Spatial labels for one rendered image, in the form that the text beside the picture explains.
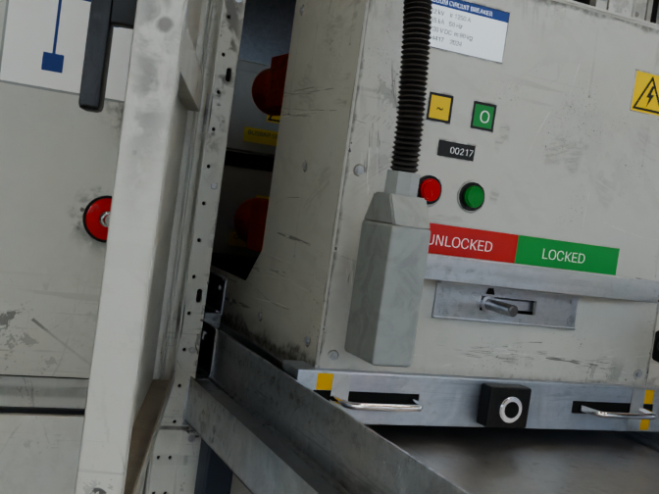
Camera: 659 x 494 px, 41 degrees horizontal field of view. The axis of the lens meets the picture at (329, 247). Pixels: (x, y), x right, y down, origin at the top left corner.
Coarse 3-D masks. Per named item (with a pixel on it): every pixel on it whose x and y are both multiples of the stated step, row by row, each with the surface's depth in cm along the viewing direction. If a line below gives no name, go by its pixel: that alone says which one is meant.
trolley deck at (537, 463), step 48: (192, 384) 119; (240, 432) 100; (384, 432) 106; (432, 432) 109; (480, 432) 113; (528, 432) 116; (576, 432) 120; (240, 480) 98; (288, 480) 86; (480, 480) 92; (528, 480) 94; (576, 480) 97; (624, 480) 100
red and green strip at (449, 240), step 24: (432, 240) 103; (456, 240) 104; (480, 240) 106; (504, 240) 107; (528, 240) 108; (552, 240) 110; (528, 264) 109; (552, 264) 110; (576, 264) 112; (600, 264) 113
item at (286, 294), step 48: (336, 0) 104; (336, 48) 103; (288, 96) 115; (336, 96) 101; (288, 144) 113; (336, 144) 100; (288, 192) 112; (336, 192) 98; (288, 240) 110; (240, 288) 125; (288, 288) 108; (288, 336) 107
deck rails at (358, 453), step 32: (224, 352) 118; (224, 384) 117; (256, 384) 106; (288, 384) 97; (256, 416) 104; (288, 416) 96; (320, 416) 89; (288, 448) 94; (320, 448) 88; (352, 448) 82; (384, 448) 76; (352, 480) 81; (384, 480) 75; (416, 480) 71; (448, 480) 67
